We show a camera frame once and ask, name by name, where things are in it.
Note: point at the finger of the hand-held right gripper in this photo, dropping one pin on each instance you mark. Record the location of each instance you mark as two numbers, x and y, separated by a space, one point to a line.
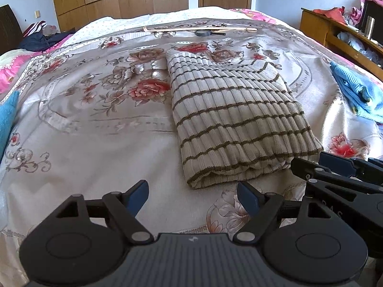
335 163
329 182

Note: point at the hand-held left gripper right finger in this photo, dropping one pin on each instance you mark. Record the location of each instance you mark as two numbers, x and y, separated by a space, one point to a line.
247 195

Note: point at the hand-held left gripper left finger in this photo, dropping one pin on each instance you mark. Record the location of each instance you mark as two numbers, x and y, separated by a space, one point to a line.
138 194

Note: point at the cream brown-striped knit sweater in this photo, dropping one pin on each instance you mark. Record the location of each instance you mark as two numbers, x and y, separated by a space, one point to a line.
233 113

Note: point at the blue knitted garment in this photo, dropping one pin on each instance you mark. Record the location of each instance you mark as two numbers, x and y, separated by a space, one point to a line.
359 92

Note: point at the beige floral bedspread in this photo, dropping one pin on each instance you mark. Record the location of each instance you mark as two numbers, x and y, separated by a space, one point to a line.
89 125

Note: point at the clear plastic bags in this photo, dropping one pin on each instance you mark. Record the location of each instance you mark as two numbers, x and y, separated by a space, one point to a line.
356 44

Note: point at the wooden desk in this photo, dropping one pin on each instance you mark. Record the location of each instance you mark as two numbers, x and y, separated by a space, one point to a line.
317 27

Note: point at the metal flask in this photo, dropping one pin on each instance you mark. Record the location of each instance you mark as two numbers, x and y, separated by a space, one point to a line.
369 27

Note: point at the red cloth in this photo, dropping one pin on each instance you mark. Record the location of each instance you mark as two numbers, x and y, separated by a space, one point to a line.
330 14

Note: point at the blue towel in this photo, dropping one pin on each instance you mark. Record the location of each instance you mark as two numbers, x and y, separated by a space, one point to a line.
7 122

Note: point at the black box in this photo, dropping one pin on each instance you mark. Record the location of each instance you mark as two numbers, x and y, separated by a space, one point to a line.
377 18

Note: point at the pink floral cloth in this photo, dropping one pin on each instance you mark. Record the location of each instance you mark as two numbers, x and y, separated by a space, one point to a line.
357 13

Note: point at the long wooden stick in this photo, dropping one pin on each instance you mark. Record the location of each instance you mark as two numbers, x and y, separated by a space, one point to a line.
203 29

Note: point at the white dotted bed sheet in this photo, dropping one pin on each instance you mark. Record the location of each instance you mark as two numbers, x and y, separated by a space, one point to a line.
167 18

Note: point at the pink floral bed sheet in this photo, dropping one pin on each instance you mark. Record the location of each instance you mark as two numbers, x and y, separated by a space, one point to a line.
12 65

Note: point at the dark navy garment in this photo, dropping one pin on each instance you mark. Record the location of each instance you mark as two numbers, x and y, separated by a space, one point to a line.
42 41

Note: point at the red white striped garment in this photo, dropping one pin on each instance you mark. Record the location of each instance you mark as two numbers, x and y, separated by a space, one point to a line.
34 28

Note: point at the dark wooden headboard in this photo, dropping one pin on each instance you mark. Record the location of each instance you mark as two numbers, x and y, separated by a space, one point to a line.
9 30

